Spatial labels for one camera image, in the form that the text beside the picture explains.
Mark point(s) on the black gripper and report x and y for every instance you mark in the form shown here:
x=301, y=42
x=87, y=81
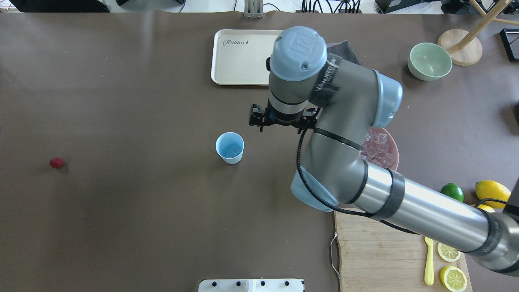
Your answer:
x=257, y=117

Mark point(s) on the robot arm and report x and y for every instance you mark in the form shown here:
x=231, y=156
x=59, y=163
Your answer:
x=311, y=88

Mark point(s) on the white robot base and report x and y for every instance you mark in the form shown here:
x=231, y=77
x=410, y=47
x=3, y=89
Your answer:
x=252, y=285

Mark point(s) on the light blue plastic cup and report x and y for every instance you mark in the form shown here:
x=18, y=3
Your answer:
x=229, y=138

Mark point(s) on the pile of ice cubes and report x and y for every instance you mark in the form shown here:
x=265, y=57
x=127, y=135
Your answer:
x=379, y=150

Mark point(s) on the wooden cup stand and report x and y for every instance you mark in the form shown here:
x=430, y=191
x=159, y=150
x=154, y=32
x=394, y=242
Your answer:
x=464, y=47

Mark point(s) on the cream rabbit tray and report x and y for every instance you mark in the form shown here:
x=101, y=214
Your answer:
x=239, y=56

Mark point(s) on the grey folded cloth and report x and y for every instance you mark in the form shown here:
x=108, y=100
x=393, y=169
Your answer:
x=344, y=50

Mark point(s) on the pink bowl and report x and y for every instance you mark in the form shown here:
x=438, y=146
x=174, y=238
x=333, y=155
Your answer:
x=391, y=150

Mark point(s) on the pale green bowl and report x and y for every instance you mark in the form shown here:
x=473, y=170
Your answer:
x=429, y=62

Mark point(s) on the wooden cutting board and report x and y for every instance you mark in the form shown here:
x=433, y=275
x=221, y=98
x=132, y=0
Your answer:
x=376, y=258

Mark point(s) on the green lime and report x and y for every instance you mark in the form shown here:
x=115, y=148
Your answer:
x=453, y=191

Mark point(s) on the red strawberry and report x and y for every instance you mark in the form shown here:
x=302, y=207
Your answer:
x=56, y=163

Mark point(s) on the yellow plastic knife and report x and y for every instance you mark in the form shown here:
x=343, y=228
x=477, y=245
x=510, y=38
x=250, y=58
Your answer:
x=428, y=274

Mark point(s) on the lemon slice far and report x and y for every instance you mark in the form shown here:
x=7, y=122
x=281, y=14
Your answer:
x=448, y=253

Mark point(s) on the lemon slice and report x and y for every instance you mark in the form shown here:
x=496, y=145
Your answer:
x=453, y=279
x=448, y=253

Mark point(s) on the whole yellow lemon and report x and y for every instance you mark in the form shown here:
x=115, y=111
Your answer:
x=492, y=189
x=484, y=207

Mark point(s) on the lemon slice near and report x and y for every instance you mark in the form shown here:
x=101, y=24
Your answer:
x=453, y=279

